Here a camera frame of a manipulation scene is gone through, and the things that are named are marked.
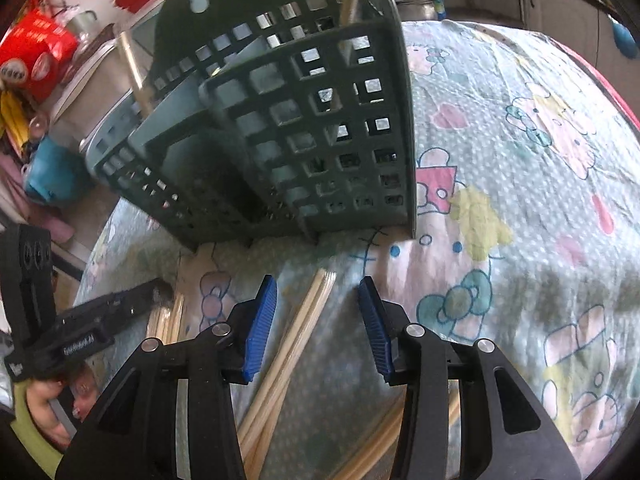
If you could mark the blue plastic pot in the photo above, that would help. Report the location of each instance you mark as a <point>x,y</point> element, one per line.
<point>52,170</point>

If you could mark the cartoon printed blanket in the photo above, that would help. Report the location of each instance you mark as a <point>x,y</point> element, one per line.
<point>500,135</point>

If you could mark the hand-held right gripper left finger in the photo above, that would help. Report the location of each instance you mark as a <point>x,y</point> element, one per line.
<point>260,332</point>

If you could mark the blue round object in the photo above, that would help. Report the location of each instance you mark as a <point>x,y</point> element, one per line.
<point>625,37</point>

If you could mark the person's left forearm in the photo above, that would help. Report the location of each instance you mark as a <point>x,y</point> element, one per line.
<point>27,442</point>

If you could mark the red cardboard box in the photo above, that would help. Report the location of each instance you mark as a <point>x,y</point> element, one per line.
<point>35,50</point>

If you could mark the yellow packet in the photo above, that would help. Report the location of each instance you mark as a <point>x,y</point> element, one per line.
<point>11,120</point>

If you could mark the green plastic utensil holder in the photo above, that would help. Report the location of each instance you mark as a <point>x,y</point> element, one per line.
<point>280,125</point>

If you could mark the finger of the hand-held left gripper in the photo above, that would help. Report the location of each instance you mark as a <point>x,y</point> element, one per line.
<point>110,310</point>

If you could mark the person's left hand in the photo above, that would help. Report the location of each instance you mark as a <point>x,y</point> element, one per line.
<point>60,405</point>

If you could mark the metal pot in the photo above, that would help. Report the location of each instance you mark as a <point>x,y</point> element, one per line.
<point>417,2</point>

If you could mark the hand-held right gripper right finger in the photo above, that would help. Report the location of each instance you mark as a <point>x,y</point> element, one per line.
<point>375,332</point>

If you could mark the clear glass jar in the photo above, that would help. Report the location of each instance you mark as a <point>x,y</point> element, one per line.
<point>82,27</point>

